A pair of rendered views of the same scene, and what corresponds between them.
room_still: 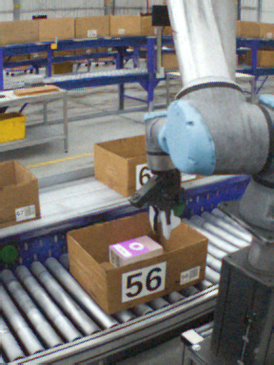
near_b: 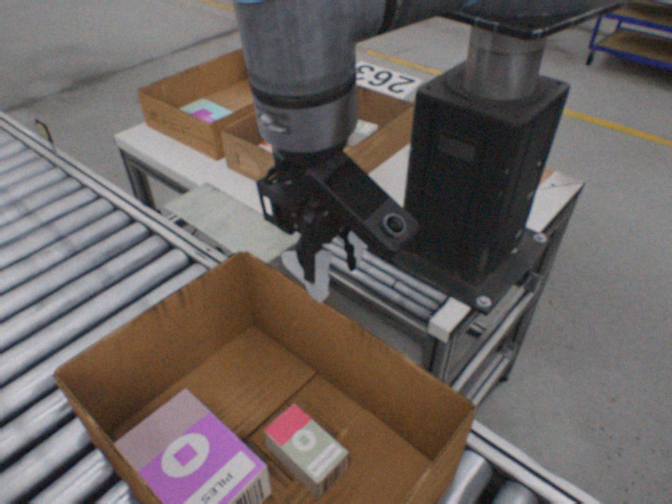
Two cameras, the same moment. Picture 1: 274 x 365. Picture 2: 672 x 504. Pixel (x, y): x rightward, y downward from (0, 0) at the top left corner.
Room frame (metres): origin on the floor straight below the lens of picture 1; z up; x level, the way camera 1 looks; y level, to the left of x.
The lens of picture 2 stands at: (1.36, 0.35, 1.42)
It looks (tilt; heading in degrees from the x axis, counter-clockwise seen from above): 42 degrees down; 254
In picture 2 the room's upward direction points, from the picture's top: straight up
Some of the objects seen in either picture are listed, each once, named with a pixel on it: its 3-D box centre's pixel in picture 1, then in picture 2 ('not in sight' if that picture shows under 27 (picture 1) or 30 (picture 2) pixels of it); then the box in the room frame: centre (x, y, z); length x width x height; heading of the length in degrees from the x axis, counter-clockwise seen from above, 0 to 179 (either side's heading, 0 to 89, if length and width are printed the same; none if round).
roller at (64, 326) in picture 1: (45, 302); not in sight; (1.21, 0.32, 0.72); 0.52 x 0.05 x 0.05; 33
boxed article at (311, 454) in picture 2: not in sight; (306, 449); (1.30, 0.02, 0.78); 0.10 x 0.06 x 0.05; 120
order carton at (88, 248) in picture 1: (136, 258); (265, 427); (1.35, 0.01, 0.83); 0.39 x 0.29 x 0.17; 122
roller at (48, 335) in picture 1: (28, 307); not in sight; (1.17, 0.38, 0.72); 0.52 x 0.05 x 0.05; 33
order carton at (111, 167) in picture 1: (146, 162); not in sight; (1.99, -0.03, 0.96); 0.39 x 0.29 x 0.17; 123
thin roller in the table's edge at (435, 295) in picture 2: not in sight; (382, 266); (1.07, -0.32, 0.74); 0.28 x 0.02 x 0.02; 123
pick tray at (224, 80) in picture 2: not in sight; (232, 98); (1.25, -0.99, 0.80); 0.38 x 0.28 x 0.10; 35
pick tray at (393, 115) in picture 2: not in sight; (322, 135); (1.08, -0.73, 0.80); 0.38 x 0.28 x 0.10; 35
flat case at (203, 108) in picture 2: not in sight; (206, 120); (1.33, -0.93, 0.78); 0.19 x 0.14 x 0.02; 123
